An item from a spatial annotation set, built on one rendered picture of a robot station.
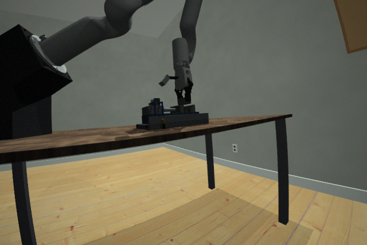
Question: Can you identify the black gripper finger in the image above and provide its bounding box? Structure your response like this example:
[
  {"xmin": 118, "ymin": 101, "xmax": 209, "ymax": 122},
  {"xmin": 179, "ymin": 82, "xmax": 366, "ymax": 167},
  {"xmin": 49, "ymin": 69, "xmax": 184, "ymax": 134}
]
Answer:
[
  {"xmin": 175, "ymin": 89, "xmax": 183, "ymax": 100},
  {"xmin": 184, "ymin": 78, "xmax": 193, "ymax": 102}
]

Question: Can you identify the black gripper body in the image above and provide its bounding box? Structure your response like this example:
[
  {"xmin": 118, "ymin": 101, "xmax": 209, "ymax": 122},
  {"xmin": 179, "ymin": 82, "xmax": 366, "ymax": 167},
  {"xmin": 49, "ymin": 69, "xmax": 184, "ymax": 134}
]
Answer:
[{"xmin": 175, "ymin": 67, "xmax": 193, "ymax": 90}]

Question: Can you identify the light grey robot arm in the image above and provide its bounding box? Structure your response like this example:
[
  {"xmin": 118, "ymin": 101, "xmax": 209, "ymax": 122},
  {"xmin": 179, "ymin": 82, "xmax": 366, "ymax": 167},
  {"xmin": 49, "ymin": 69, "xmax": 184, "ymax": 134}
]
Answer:
[{"xmin": 29, "ymin": 0, "xmax": 202, "ymax": 74}]

